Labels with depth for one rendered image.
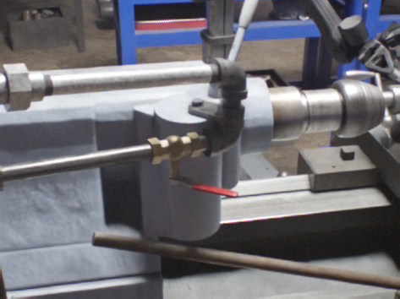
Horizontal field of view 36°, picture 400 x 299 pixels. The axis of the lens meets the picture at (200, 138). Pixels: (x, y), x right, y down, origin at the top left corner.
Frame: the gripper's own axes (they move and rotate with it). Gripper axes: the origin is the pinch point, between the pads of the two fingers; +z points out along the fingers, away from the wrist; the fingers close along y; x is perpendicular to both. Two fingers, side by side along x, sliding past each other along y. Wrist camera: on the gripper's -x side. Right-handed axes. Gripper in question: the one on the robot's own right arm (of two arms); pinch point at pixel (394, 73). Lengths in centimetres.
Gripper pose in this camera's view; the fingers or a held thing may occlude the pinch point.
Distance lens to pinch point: 161.7
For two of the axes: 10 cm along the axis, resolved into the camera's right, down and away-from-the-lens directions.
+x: -6.7, 7.1, 2.3
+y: 7.2, 5.4, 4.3
